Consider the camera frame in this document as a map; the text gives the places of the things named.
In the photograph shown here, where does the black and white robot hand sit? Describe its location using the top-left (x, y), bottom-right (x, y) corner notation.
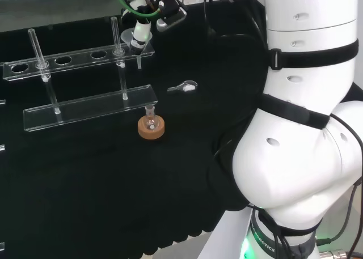
top-left (121, 0), bottom-right (188, 55)

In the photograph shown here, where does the clear plastic funnel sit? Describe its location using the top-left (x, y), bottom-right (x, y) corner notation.
top-left (120, 28), bottom-right (154, 70)

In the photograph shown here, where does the small glass weighing funnel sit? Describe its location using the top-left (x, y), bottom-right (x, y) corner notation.
top-left (166, 80), bottom-right (199, 93)

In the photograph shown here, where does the clear acrylic funnel stand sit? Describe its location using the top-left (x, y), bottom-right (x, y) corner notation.
top-left (2, 16), bottom-right (159, 133)

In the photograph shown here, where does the small glass round-bottom flask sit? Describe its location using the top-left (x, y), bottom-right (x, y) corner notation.
top-left (143, 104), bottom-right (157, 130)

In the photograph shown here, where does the black bench cloth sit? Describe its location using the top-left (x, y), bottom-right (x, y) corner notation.
top-left (0, 0), bottom-right (363, 256)

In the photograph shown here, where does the green cable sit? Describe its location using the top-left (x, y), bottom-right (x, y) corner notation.
top-left (112, 0), bottom-right (163, 18)

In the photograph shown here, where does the cork ring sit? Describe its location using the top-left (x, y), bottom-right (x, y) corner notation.
top-left (137, 114), bottom-right (166, 140)

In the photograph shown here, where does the black cable at arm base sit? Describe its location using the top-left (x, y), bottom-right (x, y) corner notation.
top-left (316, 113), bottom-right (363, 245)

